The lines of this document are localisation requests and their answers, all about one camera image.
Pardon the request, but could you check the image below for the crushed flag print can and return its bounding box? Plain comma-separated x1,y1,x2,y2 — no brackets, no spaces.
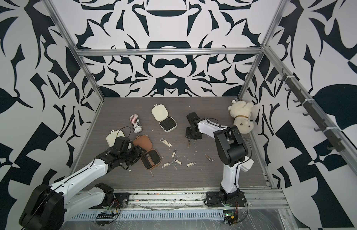
130,114,143,134

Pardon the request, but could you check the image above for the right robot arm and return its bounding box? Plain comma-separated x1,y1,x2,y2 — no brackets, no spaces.
185,112,254,203

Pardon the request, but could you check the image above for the cream nail kit case centre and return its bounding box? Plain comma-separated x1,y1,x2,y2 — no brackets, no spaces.
151,104,178,133

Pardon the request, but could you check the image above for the right circuit board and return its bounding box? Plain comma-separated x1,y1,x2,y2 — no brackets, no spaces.
223,210,239,225

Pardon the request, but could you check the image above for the brown nail tool right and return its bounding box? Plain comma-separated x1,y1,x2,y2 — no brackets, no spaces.
205,154,215,162

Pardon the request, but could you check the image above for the cream nail kit case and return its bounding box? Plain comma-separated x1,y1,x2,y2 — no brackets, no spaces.
106,130,125,147
151,104,178,133

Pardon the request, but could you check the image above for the white teddy bear plush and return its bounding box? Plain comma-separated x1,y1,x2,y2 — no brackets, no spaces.
228,100,254,134

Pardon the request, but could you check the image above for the brown nail clipper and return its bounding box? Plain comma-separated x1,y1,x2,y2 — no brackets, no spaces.
146,154,155,168

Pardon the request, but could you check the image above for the silver cream nail clipper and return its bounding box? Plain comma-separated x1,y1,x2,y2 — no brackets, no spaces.
160,139,172,148

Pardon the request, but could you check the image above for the white box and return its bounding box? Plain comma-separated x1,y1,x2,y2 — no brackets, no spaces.
240,156,254,172

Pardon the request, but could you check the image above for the cream nail kit case left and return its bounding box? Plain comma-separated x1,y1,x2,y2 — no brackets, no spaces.
106,130,125,147

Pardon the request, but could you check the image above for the small cream clipper right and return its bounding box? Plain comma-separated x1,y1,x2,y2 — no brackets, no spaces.
187,162,196,167

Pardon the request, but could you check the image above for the small cream clipper left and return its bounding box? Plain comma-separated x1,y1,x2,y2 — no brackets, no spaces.
162,162,173,168

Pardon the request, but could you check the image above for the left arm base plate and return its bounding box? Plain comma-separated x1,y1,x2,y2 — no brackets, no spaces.
107,192,130,209

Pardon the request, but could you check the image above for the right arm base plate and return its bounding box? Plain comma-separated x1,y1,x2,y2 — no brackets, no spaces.
204,190,247,208

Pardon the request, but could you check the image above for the left circuit board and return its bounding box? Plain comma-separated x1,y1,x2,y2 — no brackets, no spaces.
95,213,115,225

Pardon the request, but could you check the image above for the circuit board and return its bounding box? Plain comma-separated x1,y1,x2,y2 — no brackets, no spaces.
223,210,239,225
95,213,115,225

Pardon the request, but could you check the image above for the wall hook rail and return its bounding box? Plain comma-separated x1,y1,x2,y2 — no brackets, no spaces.
280,70,346,152

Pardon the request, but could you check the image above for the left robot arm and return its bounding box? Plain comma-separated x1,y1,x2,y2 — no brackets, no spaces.
19,137,146,230

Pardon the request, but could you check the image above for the brown nail kit case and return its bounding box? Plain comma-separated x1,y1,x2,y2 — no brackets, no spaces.
133,135,161,170

